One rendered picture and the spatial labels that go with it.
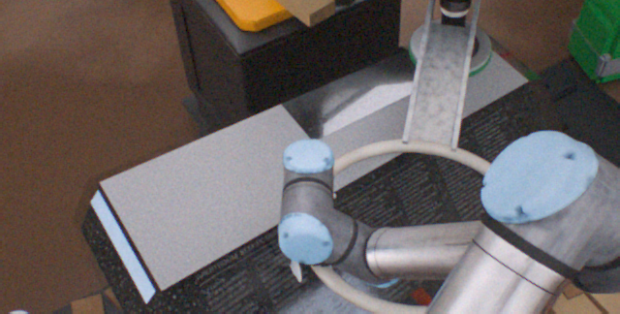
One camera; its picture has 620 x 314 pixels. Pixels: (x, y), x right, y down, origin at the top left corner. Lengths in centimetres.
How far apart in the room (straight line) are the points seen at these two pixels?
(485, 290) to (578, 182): 15
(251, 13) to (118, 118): 105
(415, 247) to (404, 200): 70
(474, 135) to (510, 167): 116
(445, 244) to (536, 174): 37
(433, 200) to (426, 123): 21
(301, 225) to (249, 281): 53
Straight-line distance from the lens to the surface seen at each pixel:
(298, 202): 137
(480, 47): 222
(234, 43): 248
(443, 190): 203
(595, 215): 90
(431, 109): 194
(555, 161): 88
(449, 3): 208
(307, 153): 143
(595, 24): 340
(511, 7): 379
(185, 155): 201
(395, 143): 187
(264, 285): 186
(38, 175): 328
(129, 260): 189
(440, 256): 123
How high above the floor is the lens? 237
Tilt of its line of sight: 48 degrees down
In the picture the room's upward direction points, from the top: 4 degrees counter-clockwise
